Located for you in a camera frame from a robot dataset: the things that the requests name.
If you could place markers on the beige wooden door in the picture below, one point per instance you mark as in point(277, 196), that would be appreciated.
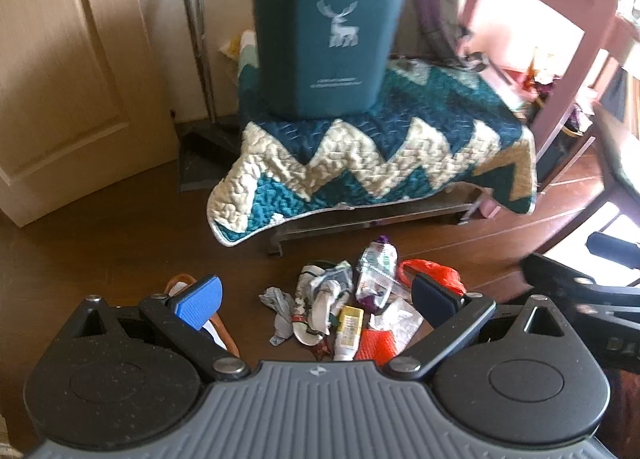
point(82, 104)

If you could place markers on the red foam fruit net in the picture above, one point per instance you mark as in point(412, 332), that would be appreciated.
point(378, 346)

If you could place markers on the clear plastic bottle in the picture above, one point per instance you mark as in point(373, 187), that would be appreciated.
point(376, 274)

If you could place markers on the chrome pole stand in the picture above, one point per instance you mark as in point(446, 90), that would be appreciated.
point(208, 147)

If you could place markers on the purple grey backpack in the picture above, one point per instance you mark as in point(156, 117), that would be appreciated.
point(431, 30)

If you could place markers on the grey paper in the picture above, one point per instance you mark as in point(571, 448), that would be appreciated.
point(282, 305)

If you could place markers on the yellow white tube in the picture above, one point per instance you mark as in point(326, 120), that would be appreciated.
point(347, 338)

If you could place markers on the dark bench frame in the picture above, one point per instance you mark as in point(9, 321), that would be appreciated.
point(458, 200)

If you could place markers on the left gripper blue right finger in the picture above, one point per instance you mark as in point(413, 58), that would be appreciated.
point(456, 321)

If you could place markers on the teal white zigzag quilt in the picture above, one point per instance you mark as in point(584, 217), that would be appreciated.
point(431, 128)

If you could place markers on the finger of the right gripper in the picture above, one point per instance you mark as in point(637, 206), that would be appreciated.
point(613, 249)

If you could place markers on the teal deer trash bin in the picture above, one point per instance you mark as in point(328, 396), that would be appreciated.
point(323, 58)

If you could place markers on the red plastic bag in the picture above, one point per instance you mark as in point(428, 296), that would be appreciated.
point(446, 276)

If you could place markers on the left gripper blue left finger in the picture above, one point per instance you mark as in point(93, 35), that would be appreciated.
point(181, 318)

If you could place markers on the pink wooden chair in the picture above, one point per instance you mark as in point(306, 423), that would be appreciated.
point(571, 32)

